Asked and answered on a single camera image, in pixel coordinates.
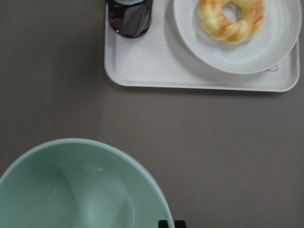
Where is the mint green bowl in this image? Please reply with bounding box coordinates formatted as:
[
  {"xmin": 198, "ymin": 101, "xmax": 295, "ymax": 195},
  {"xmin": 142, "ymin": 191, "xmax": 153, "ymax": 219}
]
[{"xmin": 0, "ymin": 139, "xmax": 174, "ymax": 228}]

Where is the twisted donut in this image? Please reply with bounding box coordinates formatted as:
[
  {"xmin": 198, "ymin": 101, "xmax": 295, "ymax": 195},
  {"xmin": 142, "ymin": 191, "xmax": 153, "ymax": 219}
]
[{"xmin": 198, "ymin": 0, "xmax": 266, "ymax": 46}]

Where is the white serving tray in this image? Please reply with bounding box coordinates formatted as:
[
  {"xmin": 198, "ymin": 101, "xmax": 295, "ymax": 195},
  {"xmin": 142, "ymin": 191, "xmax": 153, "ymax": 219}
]
[{"xmin": 104, "ymin": 0, "xmax": 300, "ymax": 93}]

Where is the dark sauce bottle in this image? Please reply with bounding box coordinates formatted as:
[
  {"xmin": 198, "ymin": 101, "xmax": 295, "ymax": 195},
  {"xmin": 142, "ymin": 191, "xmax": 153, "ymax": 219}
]
[{"xmin": 107, "ymin": 0, "xmax": 153, "ymax": 38}]

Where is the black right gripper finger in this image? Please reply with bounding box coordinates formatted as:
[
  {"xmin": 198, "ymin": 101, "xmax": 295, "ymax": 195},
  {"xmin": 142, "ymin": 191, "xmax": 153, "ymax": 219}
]
[{"xmin": 158, "ymin": 220, "xmax": 187, "ymax": 228}]

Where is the white plate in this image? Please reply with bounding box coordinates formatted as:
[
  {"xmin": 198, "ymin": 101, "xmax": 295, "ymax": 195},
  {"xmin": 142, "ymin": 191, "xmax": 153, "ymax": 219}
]
[{"xmin": 173, "ymin": 0, "xmax": 302, "ymax": 74}]

